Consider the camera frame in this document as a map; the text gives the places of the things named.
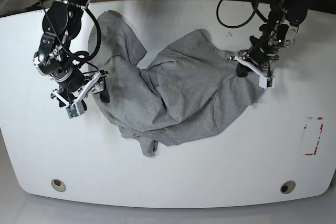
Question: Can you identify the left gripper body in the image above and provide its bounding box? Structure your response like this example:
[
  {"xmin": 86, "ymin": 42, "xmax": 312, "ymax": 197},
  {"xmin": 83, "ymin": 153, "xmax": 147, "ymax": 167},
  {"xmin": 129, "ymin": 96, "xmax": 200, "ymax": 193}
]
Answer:
[{"xmin": 248, "ymin": 45, "xmax": 278, "ymax": 71}]

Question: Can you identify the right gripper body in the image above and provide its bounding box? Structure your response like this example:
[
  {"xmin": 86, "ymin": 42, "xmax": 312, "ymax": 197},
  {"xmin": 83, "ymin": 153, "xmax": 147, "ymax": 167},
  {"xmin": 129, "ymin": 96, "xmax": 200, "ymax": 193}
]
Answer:
[{"xmin": 49, "ymin": 65, "xmax": 85, "ymax": 94}]

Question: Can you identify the grey T-shirt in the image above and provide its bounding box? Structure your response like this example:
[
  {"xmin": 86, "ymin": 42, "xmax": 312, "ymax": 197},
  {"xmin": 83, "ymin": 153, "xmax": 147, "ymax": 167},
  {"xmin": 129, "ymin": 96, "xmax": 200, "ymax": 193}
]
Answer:
[{"xmin": 91, "ymin": 10, "xmax": 263, "ymax": 157}]

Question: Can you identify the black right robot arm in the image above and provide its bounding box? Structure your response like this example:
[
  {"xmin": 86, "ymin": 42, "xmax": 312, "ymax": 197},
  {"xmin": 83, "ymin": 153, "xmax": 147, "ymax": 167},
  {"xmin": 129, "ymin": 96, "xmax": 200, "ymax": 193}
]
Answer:
[{"xmin": 33, "ymin": 0, "xmax": 102, "ymax": 102}]

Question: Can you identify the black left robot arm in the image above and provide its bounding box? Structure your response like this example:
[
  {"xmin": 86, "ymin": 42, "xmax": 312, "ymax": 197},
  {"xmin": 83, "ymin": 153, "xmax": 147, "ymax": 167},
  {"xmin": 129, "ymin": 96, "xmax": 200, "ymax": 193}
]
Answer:
[{"xmin": 243, "ymin": 0, "xmax": 310, "ymax": 77}]

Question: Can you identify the red tape rectangle marking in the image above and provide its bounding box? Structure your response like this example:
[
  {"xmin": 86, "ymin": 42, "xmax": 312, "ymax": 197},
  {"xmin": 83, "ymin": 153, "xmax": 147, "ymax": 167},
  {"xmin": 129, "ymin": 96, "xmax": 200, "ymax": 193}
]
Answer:
[{"xmin": 301, "ymin": 117, "xmax": 324, "ymax": 156}]

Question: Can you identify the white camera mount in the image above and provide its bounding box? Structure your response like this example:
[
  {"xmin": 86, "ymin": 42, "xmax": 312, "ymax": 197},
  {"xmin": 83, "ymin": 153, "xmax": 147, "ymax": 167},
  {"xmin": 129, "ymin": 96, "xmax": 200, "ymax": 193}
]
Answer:
[
  {"xmin": 227, "ymin": 53, "xmax": 276, "ymax": 89},
  {"xmin": 50, "ymin": 70, "xmax": 109, "ymax": 119}
]

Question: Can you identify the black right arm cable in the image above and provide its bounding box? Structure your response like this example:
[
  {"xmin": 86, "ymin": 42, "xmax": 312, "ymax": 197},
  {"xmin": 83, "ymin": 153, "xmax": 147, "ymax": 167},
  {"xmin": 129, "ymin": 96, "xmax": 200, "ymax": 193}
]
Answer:
[{"xmin": 67, "ymin": 7, "xmax": 102, "ymax": 83}]

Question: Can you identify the left table cable grommet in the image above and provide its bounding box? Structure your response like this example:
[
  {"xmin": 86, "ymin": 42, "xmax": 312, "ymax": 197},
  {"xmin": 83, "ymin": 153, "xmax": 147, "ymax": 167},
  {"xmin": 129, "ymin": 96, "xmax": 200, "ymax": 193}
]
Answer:
[{"xmin": 51, "ymin": 179, "xmax": 66, "ymax": 193}]

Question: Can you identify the table cable grommet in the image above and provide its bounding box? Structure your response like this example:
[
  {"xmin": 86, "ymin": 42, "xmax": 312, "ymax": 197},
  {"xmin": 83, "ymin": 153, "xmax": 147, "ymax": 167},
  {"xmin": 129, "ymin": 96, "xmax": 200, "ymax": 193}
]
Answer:
[
  {"xmin": 280, "ymin": 180, "xmax": 296, "ymax": 194},
  {"xmin": 51, "ymin": 179, "xmax": 66, "ymax": 193}
]

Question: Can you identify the right table cable grommet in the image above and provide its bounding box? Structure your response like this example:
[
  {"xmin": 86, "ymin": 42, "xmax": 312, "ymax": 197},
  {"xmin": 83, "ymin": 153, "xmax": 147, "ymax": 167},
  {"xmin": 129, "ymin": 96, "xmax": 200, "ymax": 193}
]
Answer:
[{"xmin": 280, "ymin": 180, "xmax": 296, "ymax": 194}]

